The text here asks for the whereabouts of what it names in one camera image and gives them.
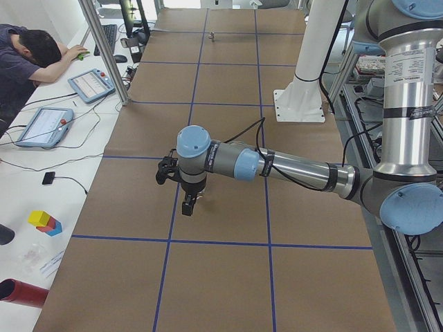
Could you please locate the black computer mouse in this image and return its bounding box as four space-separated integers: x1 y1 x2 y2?
114 55 127 64

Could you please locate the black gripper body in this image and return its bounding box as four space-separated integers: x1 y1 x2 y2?
181 180 206 199

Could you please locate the blue wooden block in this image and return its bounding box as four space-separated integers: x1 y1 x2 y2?
46 221 62 237

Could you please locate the person in dark shirt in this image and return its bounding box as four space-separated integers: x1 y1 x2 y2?
1 24 88 133

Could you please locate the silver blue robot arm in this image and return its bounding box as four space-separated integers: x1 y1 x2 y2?
174 1 442 235

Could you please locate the yellow wooden block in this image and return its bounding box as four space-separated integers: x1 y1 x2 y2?
28 210 51 227

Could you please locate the red cylinder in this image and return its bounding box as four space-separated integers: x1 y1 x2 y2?
1 279 49 308

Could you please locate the green toy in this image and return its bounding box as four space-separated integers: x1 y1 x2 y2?
77 52 89 61

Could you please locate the teach pendant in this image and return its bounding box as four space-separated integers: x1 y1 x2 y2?
15 107 74 148
68 68 115 104

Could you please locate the black keyboard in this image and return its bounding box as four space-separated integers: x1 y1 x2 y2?
102 24 118 55

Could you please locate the white camera stand column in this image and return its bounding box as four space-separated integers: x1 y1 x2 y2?
273 0 347 123

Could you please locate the black cylinder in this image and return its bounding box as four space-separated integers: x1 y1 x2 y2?
0 224 15 246

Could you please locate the small black box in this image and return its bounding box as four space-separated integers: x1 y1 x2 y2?
42 172 55 185

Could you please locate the near teach pendant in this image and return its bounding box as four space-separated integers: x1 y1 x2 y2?
15 107 74 148

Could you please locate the red wooden block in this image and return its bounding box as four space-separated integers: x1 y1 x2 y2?
36 216 57 233

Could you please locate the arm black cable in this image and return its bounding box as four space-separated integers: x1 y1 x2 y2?
221 116 385 192

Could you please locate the aluminium frame post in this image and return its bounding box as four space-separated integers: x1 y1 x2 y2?
78 0 129 106

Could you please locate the far teach pendant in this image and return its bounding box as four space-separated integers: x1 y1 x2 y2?
68 68 115 104

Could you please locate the clear plastic bag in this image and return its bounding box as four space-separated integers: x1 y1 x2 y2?
18 243 48 273

